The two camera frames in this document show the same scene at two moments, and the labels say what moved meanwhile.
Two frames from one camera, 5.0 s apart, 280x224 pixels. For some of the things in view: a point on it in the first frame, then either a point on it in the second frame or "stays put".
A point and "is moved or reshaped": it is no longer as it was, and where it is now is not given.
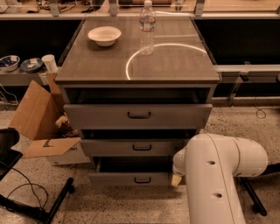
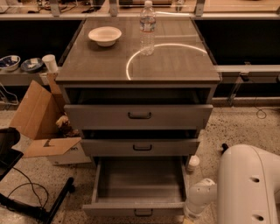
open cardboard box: (41, 115) stays put
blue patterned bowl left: (9, 62) stays put
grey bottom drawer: (130, 171) is moved or reshaped
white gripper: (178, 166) -> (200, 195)
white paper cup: (49, 60) stays put
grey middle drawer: (131, 147) stays put
